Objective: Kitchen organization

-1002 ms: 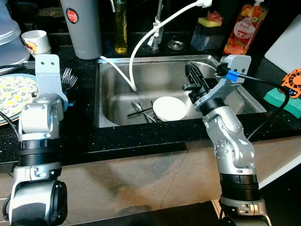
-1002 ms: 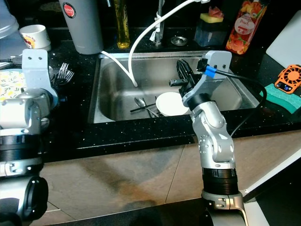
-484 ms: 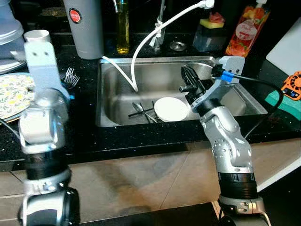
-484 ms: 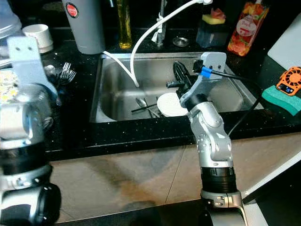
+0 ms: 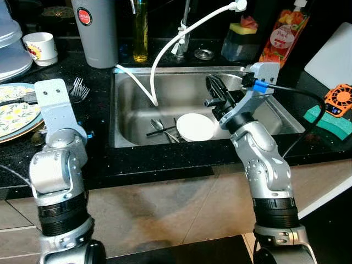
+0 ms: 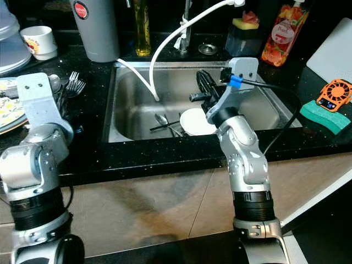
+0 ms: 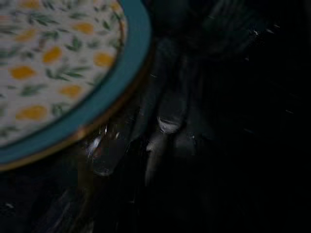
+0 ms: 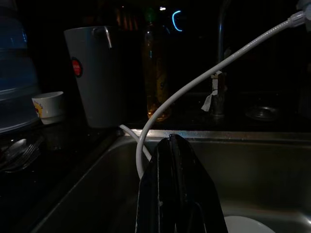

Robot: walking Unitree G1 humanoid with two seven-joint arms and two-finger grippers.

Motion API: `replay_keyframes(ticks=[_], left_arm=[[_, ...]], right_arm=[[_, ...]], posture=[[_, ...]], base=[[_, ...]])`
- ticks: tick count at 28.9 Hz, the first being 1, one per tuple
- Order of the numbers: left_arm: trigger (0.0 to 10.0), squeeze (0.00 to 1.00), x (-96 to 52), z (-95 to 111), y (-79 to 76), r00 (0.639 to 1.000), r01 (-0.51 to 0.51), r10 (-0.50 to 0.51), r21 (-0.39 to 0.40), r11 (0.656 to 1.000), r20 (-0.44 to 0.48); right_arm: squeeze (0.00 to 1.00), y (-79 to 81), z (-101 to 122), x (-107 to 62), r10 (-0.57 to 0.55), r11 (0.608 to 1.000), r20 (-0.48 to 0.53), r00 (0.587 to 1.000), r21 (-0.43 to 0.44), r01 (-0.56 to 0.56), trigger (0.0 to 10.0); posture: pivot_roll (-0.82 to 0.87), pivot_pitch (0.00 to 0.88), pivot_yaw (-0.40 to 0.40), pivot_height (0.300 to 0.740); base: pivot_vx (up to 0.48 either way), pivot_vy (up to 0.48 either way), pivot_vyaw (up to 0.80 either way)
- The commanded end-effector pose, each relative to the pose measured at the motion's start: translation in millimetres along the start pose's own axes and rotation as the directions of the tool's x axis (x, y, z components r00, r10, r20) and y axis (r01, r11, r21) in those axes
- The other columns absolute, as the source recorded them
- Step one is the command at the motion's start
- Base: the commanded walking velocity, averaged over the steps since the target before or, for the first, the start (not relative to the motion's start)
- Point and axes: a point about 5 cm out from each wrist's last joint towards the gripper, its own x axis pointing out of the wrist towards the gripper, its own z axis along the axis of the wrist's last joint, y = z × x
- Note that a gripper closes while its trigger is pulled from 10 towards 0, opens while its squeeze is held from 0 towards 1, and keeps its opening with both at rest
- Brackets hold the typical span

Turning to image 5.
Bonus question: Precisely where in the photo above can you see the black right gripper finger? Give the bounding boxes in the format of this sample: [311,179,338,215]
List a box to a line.
[206,75,223,102]
[212,75,232,101]

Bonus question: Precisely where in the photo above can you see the white bowl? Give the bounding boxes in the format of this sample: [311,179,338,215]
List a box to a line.
[176,113,216,142]

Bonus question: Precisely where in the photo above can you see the large steel spoon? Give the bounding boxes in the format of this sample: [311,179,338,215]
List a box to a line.
[150,118,179,144]

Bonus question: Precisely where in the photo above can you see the round metal cap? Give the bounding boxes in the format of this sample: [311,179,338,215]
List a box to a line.
[194,48,215,60]

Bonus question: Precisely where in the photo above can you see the dark sponge holder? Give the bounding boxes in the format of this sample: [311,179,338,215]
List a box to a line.
[221,30,259,62]

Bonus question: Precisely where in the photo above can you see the yellow sponge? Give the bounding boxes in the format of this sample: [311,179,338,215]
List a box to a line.
[230,23,256,35]

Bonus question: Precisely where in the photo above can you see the pink scrubber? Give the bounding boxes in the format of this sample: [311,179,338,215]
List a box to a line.
[239,15,259,29]

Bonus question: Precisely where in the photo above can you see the steel faucet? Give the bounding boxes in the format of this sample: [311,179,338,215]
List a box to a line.
[175,0,192,60]

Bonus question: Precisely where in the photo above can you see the red dish soap bottle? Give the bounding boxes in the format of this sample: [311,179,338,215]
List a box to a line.
[258,0,310,68]

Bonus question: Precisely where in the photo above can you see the stainless steel sink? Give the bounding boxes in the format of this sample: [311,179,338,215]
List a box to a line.
[108,66,306,149]

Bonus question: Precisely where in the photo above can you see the yellow oil bottle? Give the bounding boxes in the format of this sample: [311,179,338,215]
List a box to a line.
[132,0,149,63]

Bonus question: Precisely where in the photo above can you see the green sponge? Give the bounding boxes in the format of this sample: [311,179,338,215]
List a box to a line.
[304,106,352,141]

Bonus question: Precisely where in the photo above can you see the small orange fan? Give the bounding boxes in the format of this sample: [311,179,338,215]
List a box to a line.
[323,84,352,117]

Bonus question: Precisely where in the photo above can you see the white cutting board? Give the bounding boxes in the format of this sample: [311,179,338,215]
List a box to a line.
[304,22,352,89]

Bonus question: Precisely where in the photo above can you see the beige cabinet door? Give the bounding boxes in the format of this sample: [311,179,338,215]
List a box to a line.
[82,157,352,259]

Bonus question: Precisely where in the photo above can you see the grey tumbler with red logo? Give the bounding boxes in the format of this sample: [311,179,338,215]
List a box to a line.
[71,0,119,69]

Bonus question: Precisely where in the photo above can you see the white printed mug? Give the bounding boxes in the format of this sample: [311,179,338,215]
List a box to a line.
[22,32,58,67]

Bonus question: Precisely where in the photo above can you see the floral plate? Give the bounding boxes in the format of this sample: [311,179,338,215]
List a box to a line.
[0,82,46,145]

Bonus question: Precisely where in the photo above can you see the white stacked containers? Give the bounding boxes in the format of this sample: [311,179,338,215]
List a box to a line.
[0,8,32,83]

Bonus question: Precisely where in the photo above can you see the beige drawer front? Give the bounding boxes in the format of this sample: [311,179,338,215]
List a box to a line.
[0,199,45,259]

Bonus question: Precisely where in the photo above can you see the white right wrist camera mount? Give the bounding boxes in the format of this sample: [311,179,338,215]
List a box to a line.
[223,62,281,130]

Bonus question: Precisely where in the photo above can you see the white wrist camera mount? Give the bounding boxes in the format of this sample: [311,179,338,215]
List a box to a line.
[223,62,281,130]
[34,79,83,144]

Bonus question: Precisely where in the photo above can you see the white flexible hose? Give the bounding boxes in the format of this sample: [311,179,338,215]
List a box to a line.
[114,0,248,107]

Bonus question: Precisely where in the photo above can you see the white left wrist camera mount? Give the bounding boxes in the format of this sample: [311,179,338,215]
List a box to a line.
[34,79,83,144]

